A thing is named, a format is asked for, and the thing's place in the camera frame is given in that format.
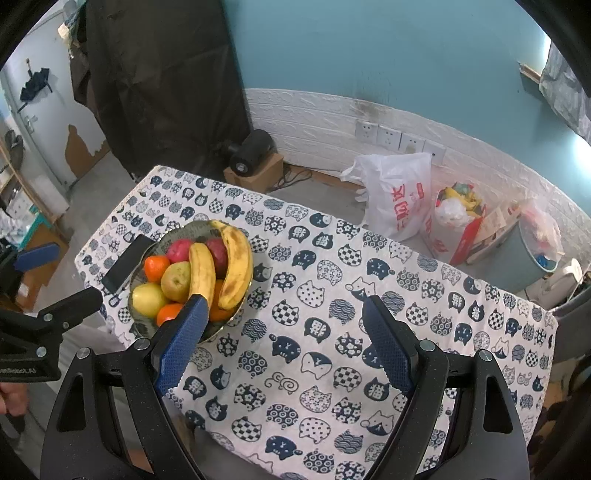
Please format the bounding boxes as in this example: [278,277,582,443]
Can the wooden shelf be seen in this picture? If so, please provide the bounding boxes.
[0,134,70,259]

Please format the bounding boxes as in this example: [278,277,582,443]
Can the black floor cable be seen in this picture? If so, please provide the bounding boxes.
[274,164,315,190]

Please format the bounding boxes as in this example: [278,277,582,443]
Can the dark grey chair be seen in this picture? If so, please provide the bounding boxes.
[549,277,591,416]

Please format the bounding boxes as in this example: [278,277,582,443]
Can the wooden ledge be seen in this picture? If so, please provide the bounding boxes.
[517,61,546,86]

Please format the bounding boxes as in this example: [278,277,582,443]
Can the flat cardboard pieces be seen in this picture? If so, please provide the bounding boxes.
[475,198,525,259]

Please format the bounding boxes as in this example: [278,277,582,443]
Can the white plastic bag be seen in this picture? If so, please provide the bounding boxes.
[341,151,435,241]

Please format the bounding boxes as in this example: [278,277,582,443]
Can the green pear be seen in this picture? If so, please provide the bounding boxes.
[160,261,192,303]

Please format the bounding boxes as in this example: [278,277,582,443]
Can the red apple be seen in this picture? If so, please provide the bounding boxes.
[204,237,229,280]
[166,239,195,264]

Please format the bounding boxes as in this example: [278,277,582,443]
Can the dark blue folded umbrella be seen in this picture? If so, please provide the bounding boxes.
[19,58,52,112]

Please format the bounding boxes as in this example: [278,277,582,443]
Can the brown cardboard box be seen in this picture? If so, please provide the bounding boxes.
[224,154,284,192]

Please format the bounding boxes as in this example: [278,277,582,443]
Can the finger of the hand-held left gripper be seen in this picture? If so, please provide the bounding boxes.
[0,244,61,278]
[38,288,103,332]

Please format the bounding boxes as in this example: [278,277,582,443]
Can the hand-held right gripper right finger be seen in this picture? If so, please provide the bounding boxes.
[361,295,532,480]

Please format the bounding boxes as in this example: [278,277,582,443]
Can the black smartphone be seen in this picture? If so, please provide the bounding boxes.
[102,234,153,295]

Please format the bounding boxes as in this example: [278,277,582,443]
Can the orange mandarin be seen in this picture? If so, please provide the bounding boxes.
[209,279,238,322]
[156,303,184,328]
[143,256,171,284]

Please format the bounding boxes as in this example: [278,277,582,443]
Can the black hanging cloth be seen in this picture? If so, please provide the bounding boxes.
[69,0,252,178]

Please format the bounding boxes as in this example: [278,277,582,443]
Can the silver grey curtain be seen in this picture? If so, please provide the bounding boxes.
[539,41,591,148]

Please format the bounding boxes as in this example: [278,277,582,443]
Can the cat print tablecloth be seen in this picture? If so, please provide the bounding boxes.
[74,165,559,478]

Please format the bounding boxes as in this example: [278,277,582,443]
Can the yellow banana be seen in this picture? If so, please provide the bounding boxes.
[187,242,217,305]
[210,220,254,311]

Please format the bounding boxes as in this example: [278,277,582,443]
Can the grey blue trash bin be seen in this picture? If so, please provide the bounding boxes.
[499,217,561,294]

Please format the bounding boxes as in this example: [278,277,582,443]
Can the white kettle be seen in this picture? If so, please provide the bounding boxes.
[526,258,585,305]

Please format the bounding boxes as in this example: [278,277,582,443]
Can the person's left hand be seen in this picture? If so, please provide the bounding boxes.
[0,382,29,416]

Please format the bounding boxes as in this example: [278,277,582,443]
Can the yellow pear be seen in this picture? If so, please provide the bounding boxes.
[131,282,171,319]

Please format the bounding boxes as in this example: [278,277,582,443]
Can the grey door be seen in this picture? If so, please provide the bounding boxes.
[0,28,112,217]

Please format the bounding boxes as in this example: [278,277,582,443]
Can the pink plastic bag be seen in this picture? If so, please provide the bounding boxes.
[519,198,564,259]

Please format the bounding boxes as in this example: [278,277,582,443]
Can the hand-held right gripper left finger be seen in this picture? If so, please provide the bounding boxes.
[39,294,211,480]

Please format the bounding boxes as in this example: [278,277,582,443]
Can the green glass bowl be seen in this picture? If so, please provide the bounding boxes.
[128,220,254,343]

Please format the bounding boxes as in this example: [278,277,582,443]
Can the black cylindrical speaker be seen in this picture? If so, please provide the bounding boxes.
[226,129,277,176]

